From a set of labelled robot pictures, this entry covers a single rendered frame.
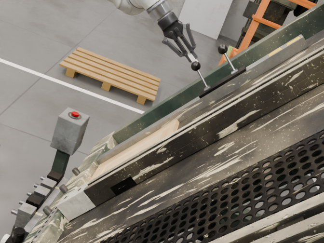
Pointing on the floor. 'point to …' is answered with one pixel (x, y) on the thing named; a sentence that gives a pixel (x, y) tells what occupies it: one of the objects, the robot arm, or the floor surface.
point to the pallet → (112, 74)
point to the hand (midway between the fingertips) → (194, 60)
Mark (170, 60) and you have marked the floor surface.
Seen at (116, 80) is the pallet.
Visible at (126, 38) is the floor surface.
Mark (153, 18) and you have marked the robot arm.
